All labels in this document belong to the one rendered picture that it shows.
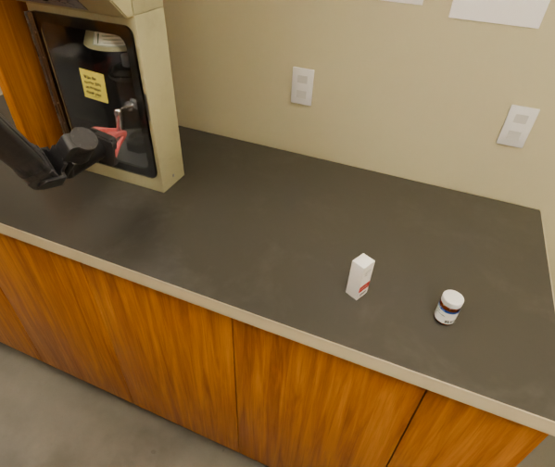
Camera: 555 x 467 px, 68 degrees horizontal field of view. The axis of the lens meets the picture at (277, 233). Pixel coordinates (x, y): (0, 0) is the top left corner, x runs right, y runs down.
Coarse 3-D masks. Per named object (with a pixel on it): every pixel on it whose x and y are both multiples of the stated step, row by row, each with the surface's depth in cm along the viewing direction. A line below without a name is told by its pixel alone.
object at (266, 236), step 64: (0, 192) 118; (64, 192) 119; (128, 192) 120; (192, 192) 121; (256, 192) 123; (320, 192) 124; (384, 192) 125; (448, 192) 127; (64, 256) 104; (128, 256) 100; (192, 256) 101; (256, 256) 101; (320, 256) 102; (384, 256) 103; (448, 256) 104; (512, 256) 105; (256, 320) 88; (320, 320) 87; (384, 320) 88; (512, 320) 89; (448, 384) 77; (512, 384) 77
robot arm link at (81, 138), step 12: (72, 132) 85; (84, 132) 87; (60, 144) 85; (72, 144) 84; (84, 144) 86; (96, 144) 88; (48, 156) 89; (60, 156) 86; (72, 156) 87; (84, 156) 88; (60, 168) 88; (48, 180) 86; (60, 180) 89
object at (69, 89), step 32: (64, 32) 99; (96, 32) 95; (128, 32) 92; (64, 64) 105; (96, 64) 101; (128, 64) 97; (64, 96) 112; (128, 96) 103; (128, 128) 109; (128, 160) 116
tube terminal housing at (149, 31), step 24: (144, 0) 92; (144, 24) 94; (144, 48) 96; (168, 48) 104; (144, 72) 98; (168, 72) 107; (168, 96) 110; (168, 120) 113; (168, 144) 116; (96, 168) 126; (168, 168) 119
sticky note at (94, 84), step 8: (80, 72) 104; (88, 72) 103; (96, 72) 102; (88, 80) 105; (96, 80) 104; (104, 80) 103; (88, 88) 106; (96, 88) 105; (104, 88) 104; (88, 96) 108; (96, 96) 107; (104, 96) 106
